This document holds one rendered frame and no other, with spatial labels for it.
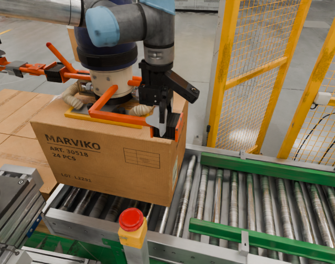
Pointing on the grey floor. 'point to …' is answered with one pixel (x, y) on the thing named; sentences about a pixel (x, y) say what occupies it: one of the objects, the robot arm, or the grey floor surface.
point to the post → (135, 244)
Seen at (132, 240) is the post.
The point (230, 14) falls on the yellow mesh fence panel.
